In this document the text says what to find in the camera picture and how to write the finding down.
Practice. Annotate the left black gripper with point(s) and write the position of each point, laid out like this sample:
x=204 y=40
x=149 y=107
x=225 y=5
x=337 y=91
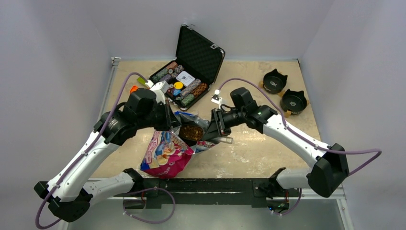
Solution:
x=170 y=121

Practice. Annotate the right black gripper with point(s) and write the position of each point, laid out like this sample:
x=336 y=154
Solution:
x=218 y=126

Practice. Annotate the clear plastic scoop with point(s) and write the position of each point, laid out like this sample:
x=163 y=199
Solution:
x=222 y=139

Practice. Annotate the pink blue pet food bag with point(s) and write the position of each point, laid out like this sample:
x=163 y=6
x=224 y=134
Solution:
x=169 y=152

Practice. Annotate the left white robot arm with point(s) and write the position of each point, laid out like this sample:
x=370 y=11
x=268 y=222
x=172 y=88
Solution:
x=69 y=194

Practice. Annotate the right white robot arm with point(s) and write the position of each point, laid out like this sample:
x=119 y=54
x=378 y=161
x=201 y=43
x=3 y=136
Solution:
x=326 y=169

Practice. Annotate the yellow round chip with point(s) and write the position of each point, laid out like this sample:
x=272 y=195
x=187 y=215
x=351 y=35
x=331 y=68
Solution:
x=178 y=85

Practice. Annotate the white card box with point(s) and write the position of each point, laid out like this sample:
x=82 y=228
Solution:
x=185 y=78

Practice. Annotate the black poker chip case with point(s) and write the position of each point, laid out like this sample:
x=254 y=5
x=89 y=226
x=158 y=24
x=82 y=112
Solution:
x=197 y=56

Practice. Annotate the orange toy piece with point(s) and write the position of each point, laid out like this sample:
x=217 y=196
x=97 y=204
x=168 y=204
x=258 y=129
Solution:
x=133 y=89

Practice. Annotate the green toy piece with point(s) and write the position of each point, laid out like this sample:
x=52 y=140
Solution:
x=142 y=81

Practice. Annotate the wooden bowl stand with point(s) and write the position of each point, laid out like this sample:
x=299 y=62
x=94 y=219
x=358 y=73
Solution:
x=282 y=93

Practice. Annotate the far black cat bowl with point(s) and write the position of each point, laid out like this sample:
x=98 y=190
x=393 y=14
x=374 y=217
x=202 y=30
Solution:
x=274 y=82

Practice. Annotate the black cat bowl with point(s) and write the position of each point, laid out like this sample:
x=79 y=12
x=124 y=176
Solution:
x=274 y=82
x=293 y=101

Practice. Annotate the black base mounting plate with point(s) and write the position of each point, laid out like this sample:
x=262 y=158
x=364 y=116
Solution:
x=254 y=192

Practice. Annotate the near black cat bowl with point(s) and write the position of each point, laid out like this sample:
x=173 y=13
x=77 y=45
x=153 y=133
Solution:
x=293 y=101

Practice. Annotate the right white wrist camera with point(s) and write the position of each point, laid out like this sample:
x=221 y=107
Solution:
x=217 y=99

